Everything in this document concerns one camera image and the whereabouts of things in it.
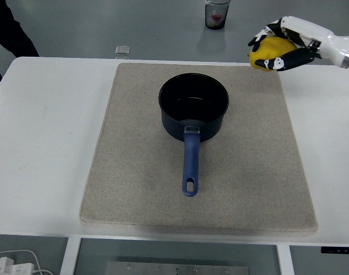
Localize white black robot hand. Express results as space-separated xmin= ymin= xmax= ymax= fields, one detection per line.
xmin=247 ymin=15 xmax=349 ymax=72

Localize clear cup with toys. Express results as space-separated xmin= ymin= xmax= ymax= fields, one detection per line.
xmin=204 ymin=0 xmax=230 ymax=30

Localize beige felt mat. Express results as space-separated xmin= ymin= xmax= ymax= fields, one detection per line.
xmin=79 ymin=62 xmax=319 ymax=233

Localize black table control panel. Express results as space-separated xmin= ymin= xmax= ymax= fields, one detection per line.
xmin=320 ymin=246 xmax=349 ymax=254

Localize grey metal plate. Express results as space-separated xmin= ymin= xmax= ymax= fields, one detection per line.
xmin=104 ymin=261 xmax=250 ymax=275

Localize person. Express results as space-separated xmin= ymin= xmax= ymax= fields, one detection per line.
xmin=0 ymin=0 xmax=40 ymax=97

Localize white power strip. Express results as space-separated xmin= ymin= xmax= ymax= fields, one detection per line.
xmin=0 ymin=256 xmax=34 ymax=275

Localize blue pot with handle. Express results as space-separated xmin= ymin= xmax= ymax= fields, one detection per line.
xmin=158 ymin=73 xmax=230 ymax=197

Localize white table frame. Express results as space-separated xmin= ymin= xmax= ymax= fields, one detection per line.
xmin=58 ymin=236 xmax=295 ymax=275

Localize white cable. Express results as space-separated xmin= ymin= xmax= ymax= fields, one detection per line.
xmin=0 ymin=248 xmax=54 ymax=275

